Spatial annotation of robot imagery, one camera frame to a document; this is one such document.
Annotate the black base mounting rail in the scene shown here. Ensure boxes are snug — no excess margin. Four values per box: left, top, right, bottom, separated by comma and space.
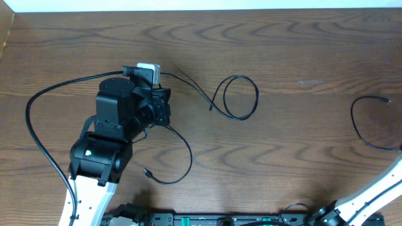
100, 213, 386, 226

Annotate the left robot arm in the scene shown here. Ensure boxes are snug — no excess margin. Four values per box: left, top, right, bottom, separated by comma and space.
59, 78, 171, 225

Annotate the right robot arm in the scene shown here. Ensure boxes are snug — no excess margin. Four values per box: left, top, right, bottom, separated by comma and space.
307, 156, 401, 226

